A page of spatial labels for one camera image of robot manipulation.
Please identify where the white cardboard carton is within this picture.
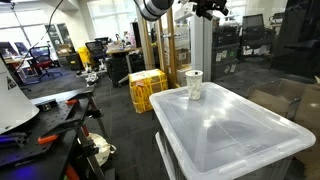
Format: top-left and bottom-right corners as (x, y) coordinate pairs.
(175, 64), (193, 88)

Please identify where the clear plastic bin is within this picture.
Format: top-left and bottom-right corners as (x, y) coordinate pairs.
(148, 81), (317, 180)

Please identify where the white plastic bag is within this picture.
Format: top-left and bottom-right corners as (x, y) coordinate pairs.
(87, 132), (118, 167)

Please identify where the black equipment case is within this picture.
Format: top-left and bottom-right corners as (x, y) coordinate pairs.
(105, 54), (130, 88)

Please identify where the red and blue office chair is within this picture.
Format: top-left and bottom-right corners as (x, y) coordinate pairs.
(28, 44), (63, 82)

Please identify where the clear storage bin body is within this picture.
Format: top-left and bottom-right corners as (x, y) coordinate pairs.
(155, 128), (296, 180)

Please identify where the black monitor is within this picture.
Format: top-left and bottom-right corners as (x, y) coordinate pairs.
(0, 41), (19, 58)

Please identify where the yellow bin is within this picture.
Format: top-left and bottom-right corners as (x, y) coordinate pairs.
(77, 46), (95, 70)

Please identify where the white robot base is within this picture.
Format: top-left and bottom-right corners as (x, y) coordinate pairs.
(0, 58), (40, 135)

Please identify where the black perforated workbench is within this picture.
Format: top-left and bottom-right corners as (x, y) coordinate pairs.
(0, 87), (116, 180)

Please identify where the small black device box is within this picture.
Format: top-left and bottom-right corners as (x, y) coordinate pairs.
(34, 98), (58, 113)

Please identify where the black high back chair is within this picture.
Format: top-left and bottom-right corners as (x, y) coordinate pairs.
(239, 13), (280, 51)

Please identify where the black mesh office chair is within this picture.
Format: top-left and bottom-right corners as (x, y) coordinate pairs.
(84, 39), (108, 64)

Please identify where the orange handled clamp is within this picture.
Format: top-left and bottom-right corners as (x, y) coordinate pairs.
(64, 164), (82, 180)
(64, 98), (80, 106)
(36, 133), (61, 146)

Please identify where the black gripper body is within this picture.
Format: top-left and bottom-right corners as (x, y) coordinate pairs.
(193, 0), (218, 18)

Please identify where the yellow plastic crate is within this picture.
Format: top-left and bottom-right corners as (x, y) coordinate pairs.
(128, 68), (169, 115)

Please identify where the small cardboard box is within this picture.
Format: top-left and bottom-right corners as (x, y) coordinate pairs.
(248, 78), (303, 121)

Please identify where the black cabinet with labels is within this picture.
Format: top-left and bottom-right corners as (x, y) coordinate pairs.
(211, 42), (242, 82)

